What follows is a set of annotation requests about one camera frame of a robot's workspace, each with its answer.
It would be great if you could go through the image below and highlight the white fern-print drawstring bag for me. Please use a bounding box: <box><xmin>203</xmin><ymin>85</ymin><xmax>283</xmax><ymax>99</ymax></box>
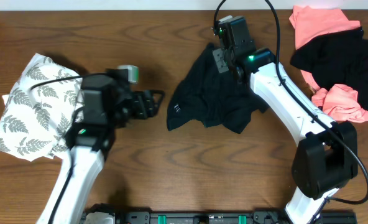
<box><xmin>0</xmin><ymin>54</ymin><xmax>83</xmax><ymax>161</ymax></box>

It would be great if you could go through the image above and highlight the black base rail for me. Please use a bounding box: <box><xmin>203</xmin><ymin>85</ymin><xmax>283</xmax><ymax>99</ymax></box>
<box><xmin>80</xmin><ymin>203</ymin><xmax>358</xmax><ymax>224</ymax></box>

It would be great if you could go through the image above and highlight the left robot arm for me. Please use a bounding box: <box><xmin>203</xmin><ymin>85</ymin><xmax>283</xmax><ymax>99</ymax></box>
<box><xmin>38</xmin><ymin>70</ymin><xmax>160</xmax><ymax>223</ymax></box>

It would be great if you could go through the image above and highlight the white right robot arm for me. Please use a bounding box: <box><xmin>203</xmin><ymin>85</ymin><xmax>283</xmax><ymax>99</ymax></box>
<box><xmin>157</xmin><ymin>44</ymin><xmax>358</xmax><ymax>224</ymax></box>

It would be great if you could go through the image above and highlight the coral pink garment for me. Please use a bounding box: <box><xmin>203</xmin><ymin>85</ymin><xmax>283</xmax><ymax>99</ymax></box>
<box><xmin>289</xmin><ymin>6</ymin><xmax>368</xmax><ymax>123</ymax></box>

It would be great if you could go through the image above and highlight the black garment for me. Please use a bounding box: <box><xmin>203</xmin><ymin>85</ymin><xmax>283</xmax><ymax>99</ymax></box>
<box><xmin>167</xmin><ymin>43</ymin><xmax>269</xmax><ymax>134</ymax></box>
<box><xmin>290</xmin><ymin>27</ymin><xmax>368</xmax><ymax>111</ymax></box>

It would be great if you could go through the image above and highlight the black garment in pile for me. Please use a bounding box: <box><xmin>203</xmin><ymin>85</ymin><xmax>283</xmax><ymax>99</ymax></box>
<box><xmin>290</xmin><ymin>27</ymin><xmax>368</xmax><ymax>111</ymax></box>

